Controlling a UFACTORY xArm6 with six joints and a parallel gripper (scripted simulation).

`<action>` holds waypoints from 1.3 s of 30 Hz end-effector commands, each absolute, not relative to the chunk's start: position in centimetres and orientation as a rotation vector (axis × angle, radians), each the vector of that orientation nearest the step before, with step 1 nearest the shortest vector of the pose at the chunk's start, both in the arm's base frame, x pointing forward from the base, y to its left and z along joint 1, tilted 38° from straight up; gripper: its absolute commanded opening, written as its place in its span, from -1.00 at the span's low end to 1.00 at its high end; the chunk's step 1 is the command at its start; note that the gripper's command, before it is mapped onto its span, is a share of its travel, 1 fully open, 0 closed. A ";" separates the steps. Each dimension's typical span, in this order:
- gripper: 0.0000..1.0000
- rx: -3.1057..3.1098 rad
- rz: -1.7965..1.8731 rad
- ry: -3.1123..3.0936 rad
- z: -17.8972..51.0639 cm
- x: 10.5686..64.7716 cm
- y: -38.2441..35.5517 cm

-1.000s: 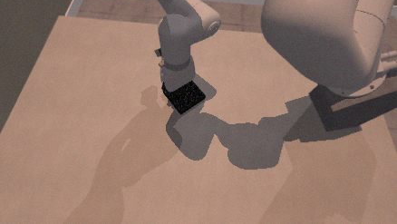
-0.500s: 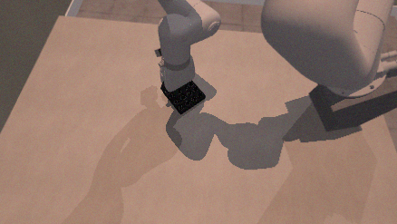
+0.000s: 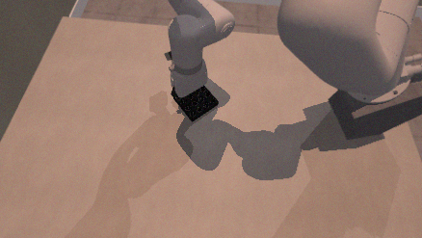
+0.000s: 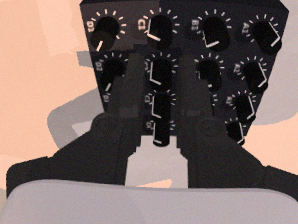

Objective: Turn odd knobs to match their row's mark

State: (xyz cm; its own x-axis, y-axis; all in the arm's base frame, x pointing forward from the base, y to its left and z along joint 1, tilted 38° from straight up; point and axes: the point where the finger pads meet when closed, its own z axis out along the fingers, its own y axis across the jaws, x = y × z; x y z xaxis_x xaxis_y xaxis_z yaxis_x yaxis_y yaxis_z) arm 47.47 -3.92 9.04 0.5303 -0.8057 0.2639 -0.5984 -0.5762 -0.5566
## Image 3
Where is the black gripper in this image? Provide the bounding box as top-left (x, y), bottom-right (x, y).
top-left (171, 58), bottom-right (208, 102)

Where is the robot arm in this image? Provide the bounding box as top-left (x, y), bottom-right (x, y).
top-left (164, 0), bottom-right (422, 103)

